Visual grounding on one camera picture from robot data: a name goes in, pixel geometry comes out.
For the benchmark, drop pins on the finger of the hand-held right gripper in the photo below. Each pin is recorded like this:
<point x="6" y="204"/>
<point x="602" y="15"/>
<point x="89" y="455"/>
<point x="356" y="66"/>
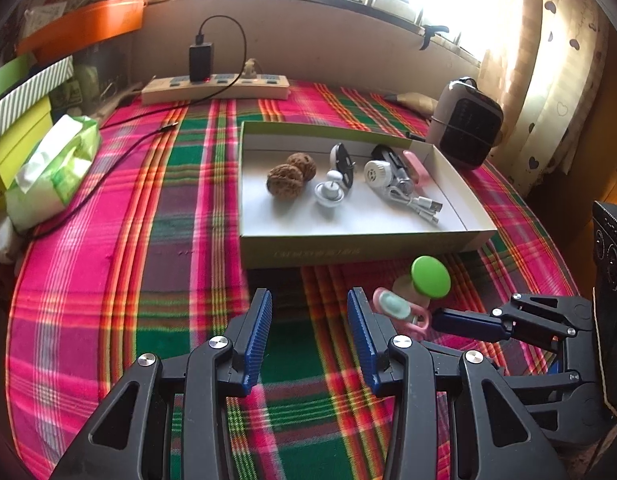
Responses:
<point x="468" y="324"/>
<point x="538" y="387"/>

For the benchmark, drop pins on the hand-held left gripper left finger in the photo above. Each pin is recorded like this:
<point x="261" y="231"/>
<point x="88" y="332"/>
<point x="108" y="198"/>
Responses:
<point x="256" y="340"/>

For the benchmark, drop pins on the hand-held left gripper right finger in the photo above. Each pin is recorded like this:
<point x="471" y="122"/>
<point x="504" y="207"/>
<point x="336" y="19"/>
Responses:
<point x="363" y="340"/>

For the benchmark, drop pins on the pink mint pacifier-like item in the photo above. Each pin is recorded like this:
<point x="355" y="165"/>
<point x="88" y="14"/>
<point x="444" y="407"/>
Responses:
<point x="403" y="310"/>

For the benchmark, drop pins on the green mushroom-shaped knob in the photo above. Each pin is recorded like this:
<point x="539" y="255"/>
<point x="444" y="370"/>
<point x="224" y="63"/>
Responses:
<point x="431" y="277"/>

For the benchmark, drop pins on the green-sided cardboard box tray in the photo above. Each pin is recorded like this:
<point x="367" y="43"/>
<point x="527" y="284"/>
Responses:
<point x="288" y="220"/>

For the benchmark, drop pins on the small white round container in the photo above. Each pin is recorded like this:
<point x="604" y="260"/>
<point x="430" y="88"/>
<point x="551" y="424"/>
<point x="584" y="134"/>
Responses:
<point x="331" y="192"/>

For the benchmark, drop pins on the brown walnut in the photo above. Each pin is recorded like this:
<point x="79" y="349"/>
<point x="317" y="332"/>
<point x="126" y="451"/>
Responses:
<point x="285" y="182"/>
<point x="302" y="165"/>

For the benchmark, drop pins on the white round device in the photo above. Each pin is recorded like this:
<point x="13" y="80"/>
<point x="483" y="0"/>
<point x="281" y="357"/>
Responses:
<point x="376" y="174"/>

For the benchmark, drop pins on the pink pouch case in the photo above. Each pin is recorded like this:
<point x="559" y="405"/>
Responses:
<point x="417" y="165"/>

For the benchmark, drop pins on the black and white small object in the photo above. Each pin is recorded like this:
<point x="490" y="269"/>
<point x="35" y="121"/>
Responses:
<point x="341" y="160"/>

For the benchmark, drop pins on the black device with dials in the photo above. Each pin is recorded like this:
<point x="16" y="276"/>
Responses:
<point x="611" y="260"/>

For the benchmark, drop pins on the plaid tablecloth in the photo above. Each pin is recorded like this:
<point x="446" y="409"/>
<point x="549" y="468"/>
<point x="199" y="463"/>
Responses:
<point x="113" y="260"/>

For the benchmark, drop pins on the black silver bike light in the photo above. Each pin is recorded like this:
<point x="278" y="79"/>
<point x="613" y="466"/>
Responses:
<point x="399" y="170"/>

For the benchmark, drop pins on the grey space heater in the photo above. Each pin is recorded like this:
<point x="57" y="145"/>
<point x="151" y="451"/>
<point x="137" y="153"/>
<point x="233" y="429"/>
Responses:
<point x="468" y="125"/>

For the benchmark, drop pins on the brown paper bag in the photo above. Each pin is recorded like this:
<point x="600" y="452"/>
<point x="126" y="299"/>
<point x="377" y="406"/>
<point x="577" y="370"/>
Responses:
<point x="413" y="100"/>

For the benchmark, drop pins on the beige power strip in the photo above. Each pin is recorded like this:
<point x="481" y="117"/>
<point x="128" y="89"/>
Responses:
<point x="213" y="90"/>

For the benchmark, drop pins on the green wet wipes packet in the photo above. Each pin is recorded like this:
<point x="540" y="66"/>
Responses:
<point x="53" y="170"/>

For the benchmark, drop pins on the heart-patterned curtain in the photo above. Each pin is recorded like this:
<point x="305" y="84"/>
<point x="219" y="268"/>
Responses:
<point x="553" y="70"/>

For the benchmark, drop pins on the white plug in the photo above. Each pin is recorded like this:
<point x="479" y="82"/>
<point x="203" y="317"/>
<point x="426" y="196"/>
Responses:
<point x="249" y="67"/>

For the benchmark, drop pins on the black charger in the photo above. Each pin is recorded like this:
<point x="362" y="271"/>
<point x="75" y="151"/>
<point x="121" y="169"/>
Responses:
<point x="201" y="62"/>

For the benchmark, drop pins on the dark glass tank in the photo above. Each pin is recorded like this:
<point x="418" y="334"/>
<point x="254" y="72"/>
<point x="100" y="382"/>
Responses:
<point x="98" y="80"/>

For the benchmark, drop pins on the yellow-green box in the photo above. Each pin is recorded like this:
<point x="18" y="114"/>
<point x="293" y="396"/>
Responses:
<point x="13" y="155"/>

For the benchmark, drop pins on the orange box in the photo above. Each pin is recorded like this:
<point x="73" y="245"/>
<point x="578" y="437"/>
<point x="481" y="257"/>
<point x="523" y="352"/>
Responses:
<point x="83" y="25"/>

